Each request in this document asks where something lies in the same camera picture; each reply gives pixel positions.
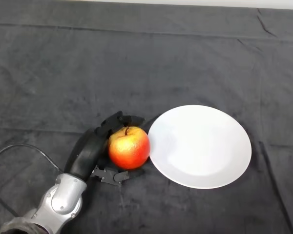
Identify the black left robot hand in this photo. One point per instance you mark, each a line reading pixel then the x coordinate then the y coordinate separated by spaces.
pixel 88 153

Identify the red yellow apple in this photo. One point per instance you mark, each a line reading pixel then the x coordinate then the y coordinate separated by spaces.
pixel 129 148

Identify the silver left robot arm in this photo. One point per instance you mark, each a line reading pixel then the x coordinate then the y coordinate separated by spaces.
pixel 56 204

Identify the white round plate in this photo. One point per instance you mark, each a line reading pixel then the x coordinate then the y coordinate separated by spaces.
pixel 202 146

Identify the black table cloth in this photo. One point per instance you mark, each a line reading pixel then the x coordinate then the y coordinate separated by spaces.
pixel 63 73

